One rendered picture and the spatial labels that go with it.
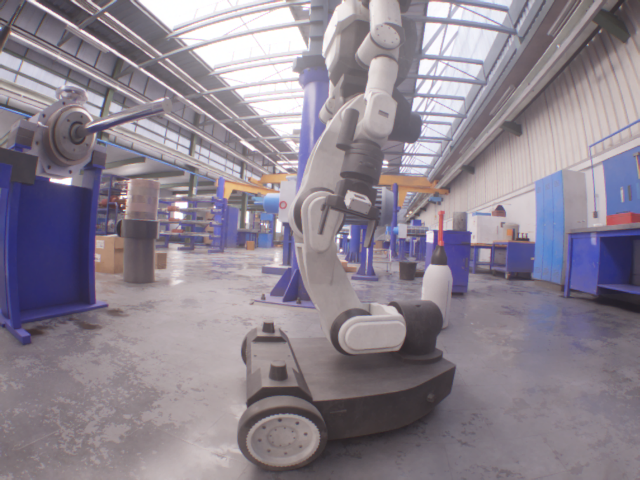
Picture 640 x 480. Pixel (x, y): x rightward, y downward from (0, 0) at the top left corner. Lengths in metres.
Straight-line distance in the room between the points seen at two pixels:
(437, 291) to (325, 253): 1.27
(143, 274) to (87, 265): 1.14
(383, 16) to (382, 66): 0.18
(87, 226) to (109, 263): 1.74
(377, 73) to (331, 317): 0.65
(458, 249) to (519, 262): 2.74
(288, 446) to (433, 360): 0.52
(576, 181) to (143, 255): 5.76
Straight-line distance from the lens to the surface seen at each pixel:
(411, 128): 0.96
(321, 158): 0.80
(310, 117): 2.63
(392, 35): 0.78
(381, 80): 0.72
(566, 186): 4.80
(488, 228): 6.93
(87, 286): 2.19
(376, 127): 0.62
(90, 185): 2.19
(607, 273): 3.80
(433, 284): 1.90
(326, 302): 0.79
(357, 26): 0.99
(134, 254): 3.15
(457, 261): 3.43
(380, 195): 4.33
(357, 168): 0.60
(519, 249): 5.96
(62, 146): 1.87
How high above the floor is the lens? 0.54
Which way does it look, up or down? level
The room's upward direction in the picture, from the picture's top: 3 degrees clockwise
